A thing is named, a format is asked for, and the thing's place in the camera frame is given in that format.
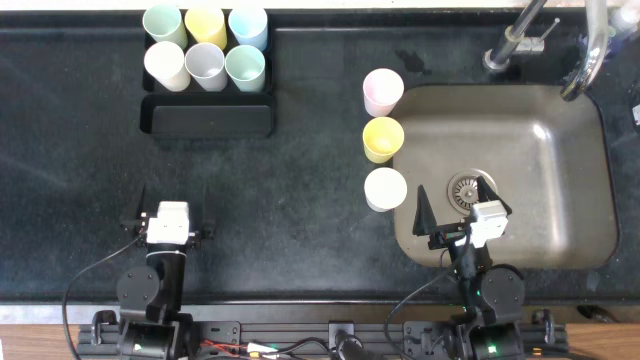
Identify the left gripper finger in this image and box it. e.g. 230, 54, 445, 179
201, 185, 218, 238
130, 182, 148, 224

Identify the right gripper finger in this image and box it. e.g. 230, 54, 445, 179
411, 184, 441, 237
476, 175, 513, 217

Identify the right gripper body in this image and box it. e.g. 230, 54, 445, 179
427, 219, 474, 251

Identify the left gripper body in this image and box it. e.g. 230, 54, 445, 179
119, 219, 217, 250

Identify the white cup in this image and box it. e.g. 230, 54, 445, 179
363, 166, 409, 214
143, 40, 192, 93

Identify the yellow cup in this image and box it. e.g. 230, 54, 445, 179
183, 5, 229, 51
361, 116, 406, 165

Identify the pink cup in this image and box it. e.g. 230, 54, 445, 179
362, 67, 406, 119

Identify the steel sink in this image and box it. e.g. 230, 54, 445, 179
391, 82, 622, 272

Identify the black tray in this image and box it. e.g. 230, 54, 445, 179
139, 92, 276, 140
141, 27, 275, 97

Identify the steel tap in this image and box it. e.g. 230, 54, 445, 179
481, 0, 612, 103

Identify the grey cup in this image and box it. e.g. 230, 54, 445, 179
184, 42, 229, 93

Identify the green cup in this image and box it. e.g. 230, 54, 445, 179
142, 4, 189, 50
224, 44, 267, 94

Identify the blue cup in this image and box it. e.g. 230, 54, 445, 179
227, 5, 270, 52

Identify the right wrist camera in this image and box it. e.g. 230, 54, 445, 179
468, 199, 511, 250

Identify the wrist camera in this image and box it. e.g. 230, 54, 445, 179
146, 200, 192, 246
468, 199, 511, 250

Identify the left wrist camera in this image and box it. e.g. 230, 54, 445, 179
146, 200, 192, 246

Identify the black cable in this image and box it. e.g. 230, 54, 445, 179
383, 232, 474, 360
61, 230, 149, 360

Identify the mounting rail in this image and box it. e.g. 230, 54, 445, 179
77, 308, 571, 360

